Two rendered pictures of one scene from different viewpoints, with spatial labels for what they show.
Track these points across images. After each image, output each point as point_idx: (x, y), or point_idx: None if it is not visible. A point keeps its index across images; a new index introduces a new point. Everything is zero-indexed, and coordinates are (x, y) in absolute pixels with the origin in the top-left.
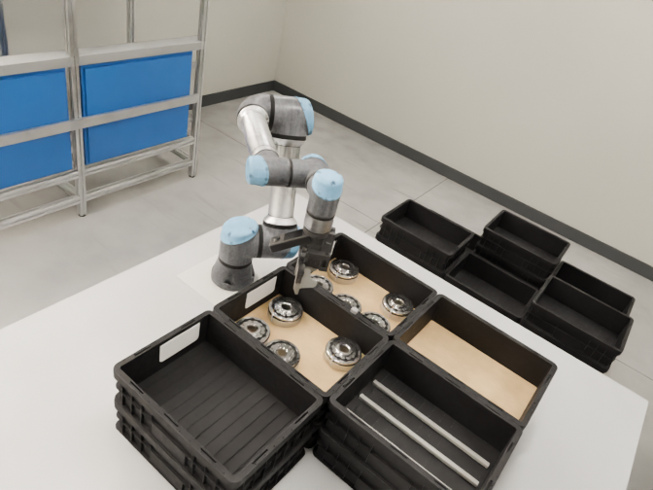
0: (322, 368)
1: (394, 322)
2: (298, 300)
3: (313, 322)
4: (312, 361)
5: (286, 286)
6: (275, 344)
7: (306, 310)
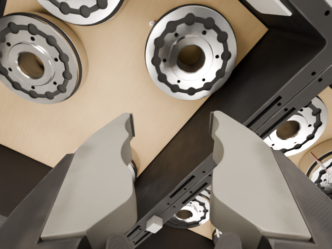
0: (69, 134)
1: (207, 221)
2: (228, 87)
3: (180, 115)
4: (78, 118)
5: (272, 51)
6: (54, 45)
7: (208, 103)
